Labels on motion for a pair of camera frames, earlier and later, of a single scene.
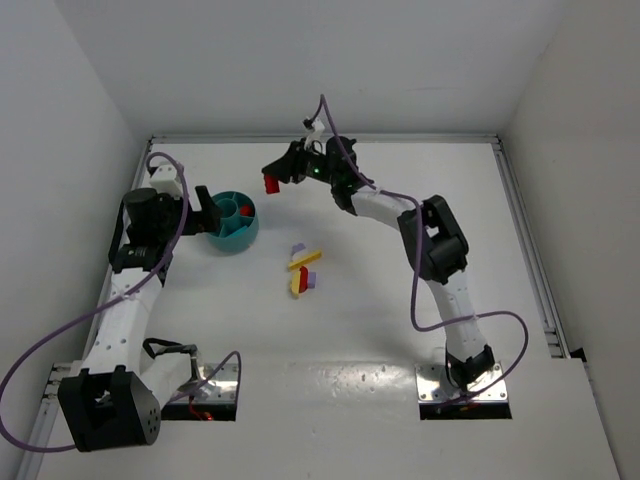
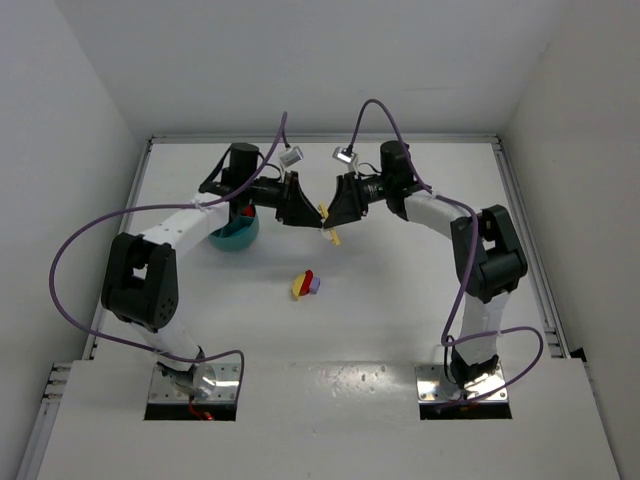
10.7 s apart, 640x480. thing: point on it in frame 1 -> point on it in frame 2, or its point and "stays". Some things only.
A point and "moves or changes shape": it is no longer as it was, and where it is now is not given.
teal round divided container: (239, 222) stays
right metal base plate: (433, 385) stays
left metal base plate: (220, 388) stays
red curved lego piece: (303, 279) moves or changes shape
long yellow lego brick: (303, 260) -> (324, 213)
